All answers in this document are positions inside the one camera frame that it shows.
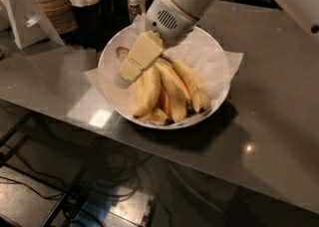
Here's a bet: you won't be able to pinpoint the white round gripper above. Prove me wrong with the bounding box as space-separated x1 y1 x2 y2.
115 0 197 89

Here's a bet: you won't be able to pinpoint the yellow banana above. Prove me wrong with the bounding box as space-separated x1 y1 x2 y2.
160 54 211 114
145 108 170 125
133 66 160 118
156 62 187 122

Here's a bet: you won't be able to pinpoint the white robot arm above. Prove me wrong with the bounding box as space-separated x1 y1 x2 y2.
115 0 319 89

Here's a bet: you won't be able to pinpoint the white bowl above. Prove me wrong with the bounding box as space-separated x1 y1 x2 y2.
97 21 231 130

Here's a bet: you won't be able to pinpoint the small orange banana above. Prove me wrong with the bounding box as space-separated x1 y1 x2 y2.
159 87 171 117

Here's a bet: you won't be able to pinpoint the small brown glass bottle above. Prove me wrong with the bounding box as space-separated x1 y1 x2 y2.
129 0 142 22

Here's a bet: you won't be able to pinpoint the black cup with utensils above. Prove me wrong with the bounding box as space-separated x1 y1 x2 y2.
101 0 130 33

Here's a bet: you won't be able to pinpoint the white paper liner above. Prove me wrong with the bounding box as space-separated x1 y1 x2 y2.
84 15 244 129

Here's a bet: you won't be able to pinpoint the black cup with wrapped straws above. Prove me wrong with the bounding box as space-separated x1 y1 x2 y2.
69 0 104 50

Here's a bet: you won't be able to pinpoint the white paper bag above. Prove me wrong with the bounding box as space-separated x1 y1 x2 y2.
0 0 64 49

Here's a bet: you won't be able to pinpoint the blue grey box on floor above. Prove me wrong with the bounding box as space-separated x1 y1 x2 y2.
71 179 154 227

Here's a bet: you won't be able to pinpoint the black cables under table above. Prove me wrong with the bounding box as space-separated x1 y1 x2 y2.
0 137 154 212

